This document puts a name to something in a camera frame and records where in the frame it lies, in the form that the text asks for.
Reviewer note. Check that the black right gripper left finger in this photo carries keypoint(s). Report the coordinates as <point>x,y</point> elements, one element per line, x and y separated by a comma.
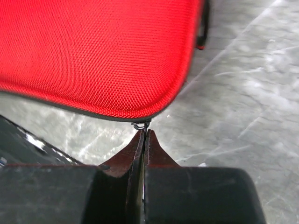
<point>121,198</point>

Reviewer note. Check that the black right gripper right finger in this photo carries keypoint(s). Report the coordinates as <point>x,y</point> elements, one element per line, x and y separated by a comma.
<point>158,167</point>

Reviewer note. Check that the red black medicine case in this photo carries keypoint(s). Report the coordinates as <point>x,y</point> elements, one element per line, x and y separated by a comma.
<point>120,60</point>

